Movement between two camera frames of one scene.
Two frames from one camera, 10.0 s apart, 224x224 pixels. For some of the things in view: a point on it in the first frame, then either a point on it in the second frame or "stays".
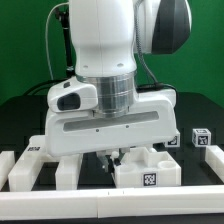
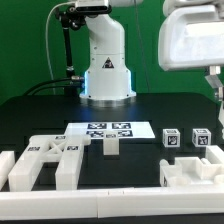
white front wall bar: x=114 y=203 stays
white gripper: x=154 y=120 to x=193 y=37
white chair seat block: x=144 y=168 to x=190 y=170
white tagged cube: x=201 y=137 stays
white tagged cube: x=175 y=141 stays
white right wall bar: x=214 y=158 stays
